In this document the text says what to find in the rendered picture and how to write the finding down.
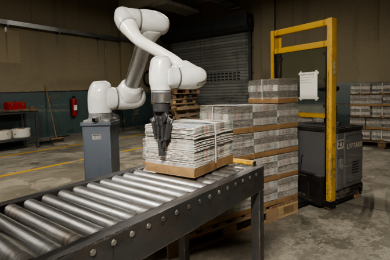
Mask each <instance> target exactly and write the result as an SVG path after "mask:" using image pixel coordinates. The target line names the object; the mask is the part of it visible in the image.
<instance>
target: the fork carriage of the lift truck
mask: <svg viewBox="0 0 390 260"><path fill-rule="evenodd" d="M296 175H298V197H297V198H304V199H306V200H308V202H309V203H312V204H316V205H319V206H321V205H323V191H324V175H320V174H315V173H312V172H307V171H302V170H298V174H296Z"/></svg>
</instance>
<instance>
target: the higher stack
mask: <svg viewBox="0 0 390 260"><path fill-rule="evenodd" d="M297 80H298V79H294V78H279V79H268V80H252V81H249V85H248V86H249V87H248V93H249V99H262V100H263V99H280V98H297V96H298V90H297V85H296V84H297V83H298V82H297ZM252 104H276V105H277V110H276V111H277V115H276V116H277V124H285V123H291V122H298V103H252ZM276 131H277V132H276V133H277V136H276V138H277V149H283V148H288V147H294V146H298V138H297V136H298V133H297V131H298V130H297V128H296V127H290V128H281V129H276ZM275 155H277V158H278V159H277V167H278V169H277V174H282V173H285V172H290V171H294V170H297V169H298V152H297V151H291V152H287V153H281V154H275ZM276 180H277V185H278V187H277V188H278V192H277V193H278V195H277V199H280V198H283V197H287V196H290V195H293V194H297V192H298V175H296V174H295V175H291V176H287V177H284V178H280V179H276ZM277 207H278V219H280V218H283V217H285V216H288V215H291V214H294V213H296V212H298V198H294V199H292V200H288V201H285V202H283V203H280V204H277Z"/></svg>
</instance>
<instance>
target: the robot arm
mask: <svg viewBox="0 0 390 260"><path fill-rule="evenodd" d="M114 21H115V24H116V26H117V28H118V29H119V30H120V31H121V32H122V33H123V34H124V35H125V36H126V37H127V38H128V39H129V40H130V41H131V42H132V43H134V44H135V48H134V50H133V54H132V58H131V62H130V65H129V69H128V72H127V76H126V79H125V80H123V81H122V82H121V83H120V84H119V86H118V87H116V88H114V87H111V84H110V83H109V82H107V81H95V82H93V83H92V84H91V85H90V87H89V91H88V111H89V118H88V119H86V120H83V122H111V121H115V120H117V118H115V117H113V115H112V110H115V109H119V110H125V109H135V108H137V107H140V106H142V105H143V104H144V102H145V101H146V94H145V91H144V90H143V89H142V86H141V84H140V81H141V79H142V75H143V72H144V70H145V67H146V63H147V60H148V58H149V54H152V55H154V56H155V57H153V58H152V59H151V62H150V68H149V84H150V87H151V102H152V103H154V104H153V112H154V117H153V118H151V119H150V122H151V125H152V129H153V135H154V139H156V140H157V141H158V156H165V148H166V141H167V140H169V139H170V134H171V128H172V123H173V121H174V119H171V118H170V117H169V104H168V103H170V102H171V89H174V88H178V89H196V88H200V87H202V86H203V85H204V84H205V83H206V82H207V73H206V72H205V70H204V69H202V68H201V67H197V66H196V65H193V64H192V63H190V62H189V61H186V60H184V61H183V60H182V59H180V58H179V57H177V56H176V55H175V54H173V53H171V52H170V51H168V50H166V49H164V48H163V47H161V46H159V45H157V44H155V42H156V40H157V39H158V38H159V37H160V36H161V35H164V34H166V33H167V31H168V30H169V19H168V18H167V17H166V16H165V15H164V14H162V13H160V12H157V11H154V10H148V9H133V8H127V7H123V6H121V7H118V8H117V9H116V10H115V13H114Z"/></svg>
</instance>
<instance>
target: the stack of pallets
mask: <svg viewBox="0 0 390 260"><path fill-rule="evenodd" d="M183 91H184V93H183ZM192 91H195V93H192ZM198 93H200V89H171V102H170V103H168V104H169V106H171V107H170V108H169V117H170V118H171V119H174V120H176V118H175V113H174V111H173V108H175V107H180V105H182V106H189V105H190V104H192V105H193V106H196V105H198V103H196V98H197V94H198ZM180 95H182V98H179V96H180ZM189 95H192V97H189ZM177 100H180V102H179V103H178V101H177ZM187 100H190V102H189V103H187ZM170 111H171V112H170Z"/></svg>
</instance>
